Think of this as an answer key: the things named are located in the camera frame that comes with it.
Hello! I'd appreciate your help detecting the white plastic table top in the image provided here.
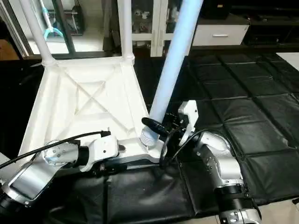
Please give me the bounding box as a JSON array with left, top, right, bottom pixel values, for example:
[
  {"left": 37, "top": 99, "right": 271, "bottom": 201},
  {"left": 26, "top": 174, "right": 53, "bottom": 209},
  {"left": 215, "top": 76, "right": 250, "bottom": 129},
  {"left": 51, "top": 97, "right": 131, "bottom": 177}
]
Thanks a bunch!
[{"left": 17, "top": 55, "right": 169, "bottom": 171}]

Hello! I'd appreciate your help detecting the black work mat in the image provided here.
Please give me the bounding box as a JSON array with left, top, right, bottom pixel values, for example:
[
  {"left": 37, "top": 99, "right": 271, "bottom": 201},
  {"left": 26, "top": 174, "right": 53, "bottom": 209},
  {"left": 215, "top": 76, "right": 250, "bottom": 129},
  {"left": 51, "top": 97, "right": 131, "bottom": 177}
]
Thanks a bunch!
[{"left": 0, "top": 49, "right": 299, "bottom": 224}]

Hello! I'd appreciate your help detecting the white glass door cabinet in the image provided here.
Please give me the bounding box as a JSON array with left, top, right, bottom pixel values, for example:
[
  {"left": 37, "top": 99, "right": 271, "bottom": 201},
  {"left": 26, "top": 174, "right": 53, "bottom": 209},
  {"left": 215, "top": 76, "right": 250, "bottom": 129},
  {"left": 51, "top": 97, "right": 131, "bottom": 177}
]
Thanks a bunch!
[{"left": 110, "top": 0, "right": 184, "bottom": 57}]

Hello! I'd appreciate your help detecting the black storage crate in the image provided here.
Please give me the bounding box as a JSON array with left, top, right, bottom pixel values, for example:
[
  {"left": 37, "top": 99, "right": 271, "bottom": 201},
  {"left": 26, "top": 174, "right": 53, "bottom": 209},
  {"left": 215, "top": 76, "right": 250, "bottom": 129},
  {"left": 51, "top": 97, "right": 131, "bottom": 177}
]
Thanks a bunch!
[{"left": 66, "top": 4, "right": 85, "bottom": 36}]

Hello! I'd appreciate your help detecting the white flat board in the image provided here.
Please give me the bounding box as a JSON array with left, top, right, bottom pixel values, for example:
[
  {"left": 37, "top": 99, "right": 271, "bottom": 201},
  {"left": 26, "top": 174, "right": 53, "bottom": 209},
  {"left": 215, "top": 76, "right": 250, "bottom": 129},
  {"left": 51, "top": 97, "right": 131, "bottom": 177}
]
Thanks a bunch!
[{"left": 276, "top": 52, "right": 299, "bottom": 71}]

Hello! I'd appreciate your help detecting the black slanted pole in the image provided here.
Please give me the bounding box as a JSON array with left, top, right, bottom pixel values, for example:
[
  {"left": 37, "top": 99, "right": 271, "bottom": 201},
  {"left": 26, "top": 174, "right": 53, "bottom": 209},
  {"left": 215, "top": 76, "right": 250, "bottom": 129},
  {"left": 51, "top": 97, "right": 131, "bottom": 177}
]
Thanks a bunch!
[{"left": 51, "top": 0, "right": 75, "bottom": 54}]

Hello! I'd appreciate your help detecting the teal and white mop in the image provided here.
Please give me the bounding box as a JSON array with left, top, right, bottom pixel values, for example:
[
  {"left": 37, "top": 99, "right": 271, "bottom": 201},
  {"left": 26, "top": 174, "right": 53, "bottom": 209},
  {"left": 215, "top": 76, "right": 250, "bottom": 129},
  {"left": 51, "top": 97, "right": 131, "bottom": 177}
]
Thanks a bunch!
[{"left": 39, "top": 0, "right": 64, "bottom": 41}]

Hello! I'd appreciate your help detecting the black low shelf unit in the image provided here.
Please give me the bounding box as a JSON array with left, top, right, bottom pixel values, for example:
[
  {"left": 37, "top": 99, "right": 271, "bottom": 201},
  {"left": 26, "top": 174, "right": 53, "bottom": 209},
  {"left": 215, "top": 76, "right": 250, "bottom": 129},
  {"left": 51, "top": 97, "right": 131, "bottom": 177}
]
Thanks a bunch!
[{"left": 199, "top": 0, "right": 299, "bottom": 47}]

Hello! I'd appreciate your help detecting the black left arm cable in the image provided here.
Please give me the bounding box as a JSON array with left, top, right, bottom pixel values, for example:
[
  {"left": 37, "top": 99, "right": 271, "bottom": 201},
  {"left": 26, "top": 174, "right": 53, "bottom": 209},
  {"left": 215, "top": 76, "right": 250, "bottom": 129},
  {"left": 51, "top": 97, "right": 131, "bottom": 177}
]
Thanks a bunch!
[{"left": 0, "top": 131, "right": 112, "bottom": 169}]

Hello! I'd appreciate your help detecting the white drawer unit with handle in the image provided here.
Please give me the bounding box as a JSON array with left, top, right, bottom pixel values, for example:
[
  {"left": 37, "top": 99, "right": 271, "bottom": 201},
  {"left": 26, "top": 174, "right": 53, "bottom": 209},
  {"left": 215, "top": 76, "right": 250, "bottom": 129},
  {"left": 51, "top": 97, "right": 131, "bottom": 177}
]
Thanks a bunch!
[{"left": 192, "top": 23, "right": 250, "bottom": 47}]

